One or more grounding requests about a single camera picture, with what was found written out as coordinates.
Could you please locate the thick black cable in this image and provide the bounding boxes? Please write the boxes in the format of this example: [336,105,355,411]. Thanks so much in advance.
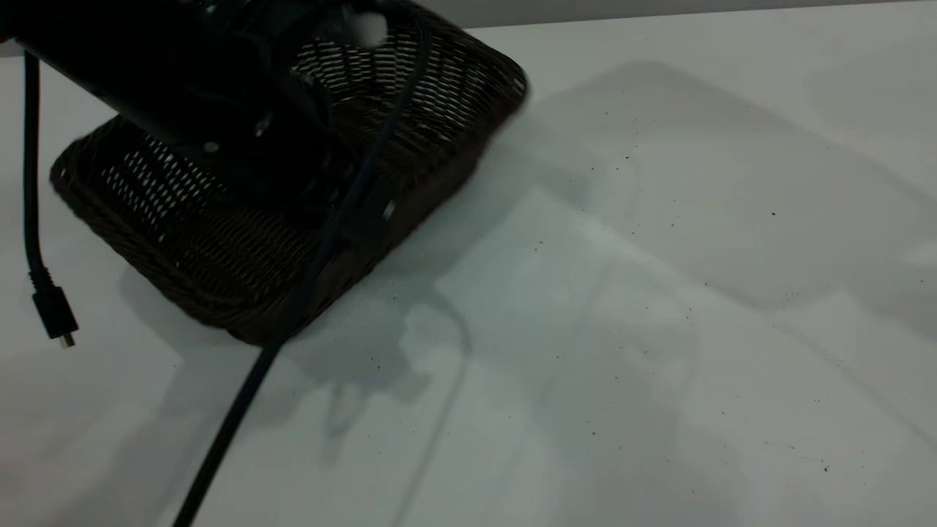
[172,0,433,527]

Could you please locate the black wicker basket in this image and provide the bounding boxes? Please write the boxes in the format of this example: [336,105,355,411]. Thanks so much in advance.
[50,7,529,346]

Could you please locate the black cable with loose plug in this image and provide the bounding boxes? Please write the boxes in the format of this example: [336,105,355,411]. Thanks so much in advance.
[22,51,79,349]

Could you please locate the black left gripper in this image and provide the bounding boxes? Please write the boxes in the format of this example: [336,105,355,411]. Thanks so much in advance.
[121,0,354,214]

